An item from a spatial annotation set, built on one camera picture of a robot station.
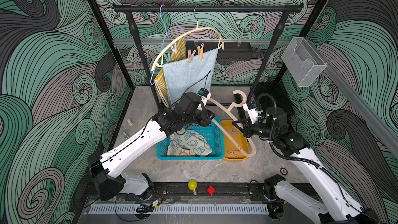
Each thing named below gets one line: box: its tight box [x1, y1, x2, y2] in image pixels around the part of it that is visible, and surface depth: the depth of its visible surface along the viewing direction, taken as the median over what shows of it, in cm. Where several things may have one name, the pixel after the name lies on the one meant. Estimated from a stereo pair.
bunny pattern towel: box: [167, 129, 213, 157], surface depth 87 cm
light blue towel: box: [163, 48, 219, 105], surface depth 69 cm
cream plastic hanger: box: [151, 4, 225, 72], surface depth 56 cm
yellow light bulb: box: [187, 179, 198, 196], surface depth 75 cm
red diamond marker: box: [206, 185, 216, 196], surface depth 74 cm
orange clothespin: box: [197, 43, 205, 60], surface depth 67 cm
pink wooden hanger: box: [208, 90, 257, 158], surface depth 70 cm
